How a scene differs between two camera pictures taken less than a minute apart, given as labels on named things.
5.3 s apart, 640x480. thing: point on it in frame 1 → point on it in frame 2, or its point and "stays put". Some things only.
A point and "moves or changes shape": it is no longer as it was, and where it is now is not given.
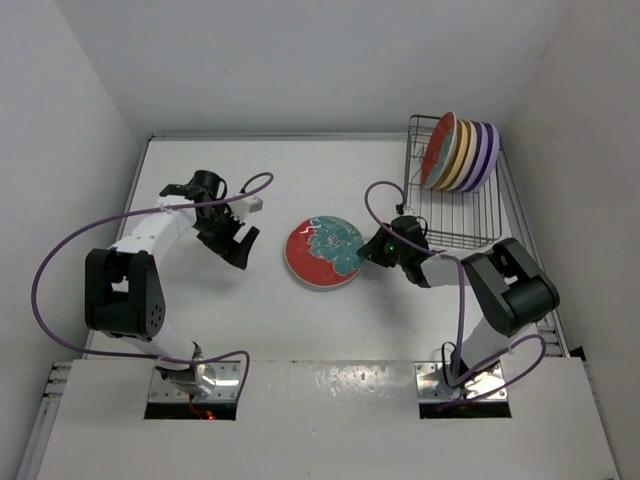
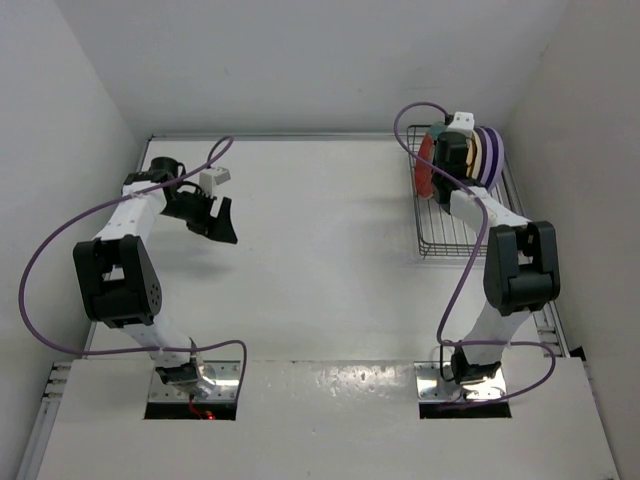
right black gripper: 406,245 → 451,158
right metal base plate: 433,387 stays put
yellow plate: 459,156 moves or changes shape
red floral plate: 323,251 → 424,177
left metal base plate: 225,389 stays put
